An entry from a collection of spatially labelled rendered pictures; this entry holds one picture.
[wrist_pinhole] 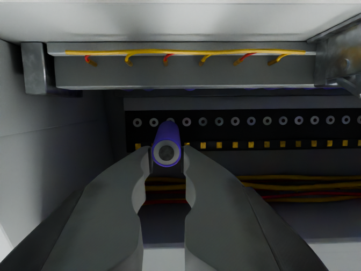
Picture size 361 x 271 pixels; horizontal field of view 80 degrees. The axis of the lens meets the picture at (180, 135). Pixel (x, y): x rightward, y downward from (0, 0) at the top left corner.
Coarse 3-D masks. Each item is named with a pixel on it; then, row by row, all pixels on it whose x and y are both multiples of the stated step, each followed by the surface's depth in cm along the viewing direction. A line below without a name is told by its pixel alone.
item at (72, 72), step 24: (264, 48) 11; (72, 72) 13; (96, 72) 13; (120, 72) 13; (144, 72) 13; (168, 72) 13; (192, 72) 13; (216, 72) 13; (240, 72) 13; (264, 72) 13; (288, 72) 13; (312, 72) 13
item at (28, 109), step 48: (0, 0) 7; (48, 0) 7; (96, 0) 7; (144, 0) 7; (192, 0) 7; (240, 0) 7; (288, 0) 7; (336, 0) 8; (0, 48) 11; (0, 96) 11; (48, 96) 15; (96, 96) 25; (240, 96) 27; (288, 96) 27; (336, 96) 27
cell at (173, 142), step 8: (160, 128) 16; (168, 128) 15; (176, 128) 17; (160, 136) 13; (168, 136) 13; (176, 136) 14; (160, 144) 13; (168, 144) 13; (176, 144) 13; (152, 152) 13; (160, 152) 13; (168, 152) 13; (176, 152) 13; (160, 160) 13; (168, 160) 13; (176, 160) 13
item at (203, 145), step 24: (144, 120) 27; (192, 120) 27; (240, 120) 28; (288, 120) 28; (336, 120) 28; (144, 144) 27; (192, 144) 28; (216, 144) 28; (240, 144) 28; (264, 144) 28; (288, 144) 28; (312, 144) 28; (336, 144) 28; (360, 144) 28
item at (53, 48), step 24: (48, 48) 12; (72, 48) 12; (96, 48) 12; (120, 48) 12; (144, 48) 12; (168, 48) 12; (192, 48) 12; (216, 48) 12; (240, 48) 12; (288, 48) 12; (312, 48) 12
